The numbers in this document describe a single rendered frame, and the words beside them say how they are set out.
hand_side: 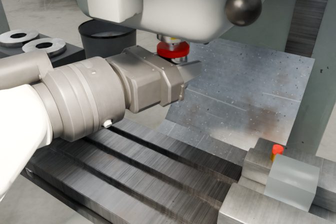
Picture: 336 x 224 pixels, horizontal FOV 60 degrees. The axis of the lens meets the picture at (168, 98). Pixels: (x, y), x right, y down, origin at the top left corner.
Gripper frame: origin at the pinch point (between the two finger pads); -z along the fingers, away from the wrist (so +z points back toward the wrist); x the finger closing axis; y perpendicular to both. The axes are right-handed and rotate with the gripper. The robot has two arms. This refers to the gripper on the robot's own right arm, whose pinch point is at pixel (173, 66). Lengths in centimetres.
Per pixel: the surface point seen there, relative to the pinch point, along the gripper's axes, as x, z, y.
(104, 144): 18.0, 4.8, 25.4
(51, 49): 30.5, 8.2, 5.5
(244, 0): -15.6, 6.1, -13.6
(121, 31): 193, -101, 72
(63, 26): 383, -115, 122
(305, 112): -4.7, -40.9, 23.9
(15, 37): 44.8, 11.7, 6.3
